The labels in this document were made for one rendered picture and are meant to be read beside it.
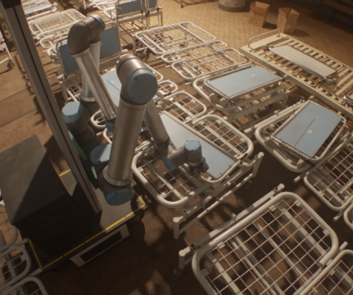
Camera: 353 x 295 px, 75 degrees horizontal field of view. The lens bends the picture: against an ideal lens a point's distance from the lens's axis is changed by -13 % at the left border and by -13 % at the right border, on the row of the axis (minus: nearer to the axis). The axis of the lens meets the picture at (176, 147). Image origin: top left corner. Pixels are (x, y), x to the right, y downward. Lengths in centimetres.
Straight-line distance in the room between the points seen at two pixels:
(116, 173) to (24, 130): 226
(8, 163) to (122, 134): 91
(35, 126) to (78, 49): 205
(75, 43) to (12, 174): 84
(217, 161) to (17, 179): 124
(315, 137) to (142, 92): 162
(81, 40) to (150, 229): 149
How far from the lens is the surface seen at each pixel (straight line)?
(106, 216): 190
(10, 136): 338
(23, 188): 158
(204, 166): 150
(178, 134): 188
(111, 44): 310
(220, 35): 492
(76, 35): 139
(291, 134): 219
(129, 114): 100
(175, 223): 169
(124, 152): 113
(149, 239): 213
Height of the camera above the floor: 197
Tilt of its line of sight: 49 degrees down
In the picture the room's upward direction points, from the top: straight up
